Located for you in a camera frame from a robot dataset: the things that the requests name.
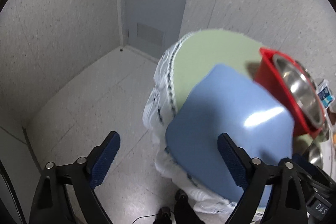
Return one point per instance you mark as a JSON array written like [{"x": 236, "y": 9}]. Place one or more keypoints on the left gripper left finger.
[{"x": 51, "y": 203}]

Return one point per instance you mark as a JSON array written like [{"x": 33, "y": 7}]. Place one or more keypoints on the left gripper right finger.
[{"x": 286, "y": 203}]

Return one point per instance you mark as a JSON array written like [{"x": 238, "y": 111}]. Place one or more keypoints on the large steel bowl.
[{"x": 300, "y": 88}]

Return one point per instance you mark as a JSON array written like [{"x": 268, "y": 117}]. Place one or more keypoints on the blue plastic plate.
[{"x": 227, "y": 102}]

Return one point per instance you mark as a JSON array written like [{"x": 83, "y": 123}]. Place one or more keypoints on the steel bowl bottom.
[{"x": 314, "y": 155}]

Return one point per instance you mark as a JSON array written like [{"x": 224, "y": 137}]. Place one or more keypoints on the blue white tissue pack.
[{"x": 325, "y": 94}]

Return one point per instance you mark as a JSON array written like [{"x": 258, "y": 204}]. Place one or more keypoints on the red plastic tray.
[{"x": 268, "y": 77}]

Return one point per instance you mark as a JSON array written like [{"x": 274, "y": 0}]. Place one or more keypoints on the white patterned tablecloth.
[{"x": 168, "y": 121}]

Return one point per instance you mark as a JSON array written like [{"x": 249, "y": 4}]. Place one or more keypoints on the green table mat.
[{"x": 224, "y": 83}]

